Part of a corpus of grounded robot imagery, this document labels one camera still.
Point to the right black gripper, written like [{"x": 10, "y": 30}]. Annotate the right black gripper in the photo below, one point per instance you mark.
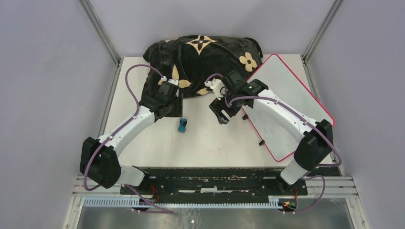
[{"x": 217, "y": 106}]

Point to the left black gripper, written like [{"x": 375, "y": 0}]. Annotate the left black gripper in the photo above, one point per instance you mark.
[{"x": 177, "y": 112}]

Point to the blue whiteboard eraser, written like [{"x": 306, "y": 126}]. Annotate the blue whiteboard eraser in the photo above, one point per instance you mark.
[{"x": 182, "y": 125}]

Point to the pink framed whiteboard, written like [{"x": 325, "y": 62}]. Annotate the pink framed whiteboard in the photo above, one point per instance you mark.
[{"x": 285, "y": 76}]

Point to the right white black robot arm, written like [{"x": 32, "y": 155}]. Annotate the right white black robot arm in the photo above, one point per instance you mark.
[{"x": 315, "y": 139}]

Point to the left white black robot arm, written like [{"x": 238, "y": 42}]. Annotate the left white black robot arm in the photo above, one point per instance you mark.
[{"x": 99, "y": 157}]

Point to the black floral plush blanket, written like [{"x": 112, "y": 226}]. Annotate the black floral plush blanket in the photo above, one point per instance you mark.
[{"x": 192, "y": 59}]

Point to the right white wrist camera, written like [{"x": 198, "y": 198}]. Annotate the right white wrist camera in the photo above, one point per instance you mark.
[{"x": 215, "y": 86}]

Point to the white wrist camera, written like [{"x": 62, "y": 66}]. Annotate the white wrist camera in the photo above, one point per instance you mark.
[
  {"x": 174, "y": 82},
  {"x": 215, "y": 86}
]

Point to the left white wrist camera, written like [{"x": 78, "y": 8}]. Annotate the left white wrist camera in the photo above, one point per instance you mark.
[{"x": 174, "y": 82}]

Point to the left aluminium frame post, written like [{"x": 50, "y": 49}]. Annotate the left aluminium frame post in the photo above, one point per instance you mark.
[{"x": 100, "y": 30}]

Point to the aluminium frame post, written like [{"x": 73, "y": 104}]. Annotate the aluminium frame post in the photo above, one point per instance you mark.
[
  {"x": 100, "y": 30},
  {"x": 315, "y": 41}
]

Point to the right aluminium frame post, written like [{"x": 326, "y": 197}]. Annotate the right aluminium frame post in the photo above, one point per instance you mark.
[{"x": 315, "y": 41}]

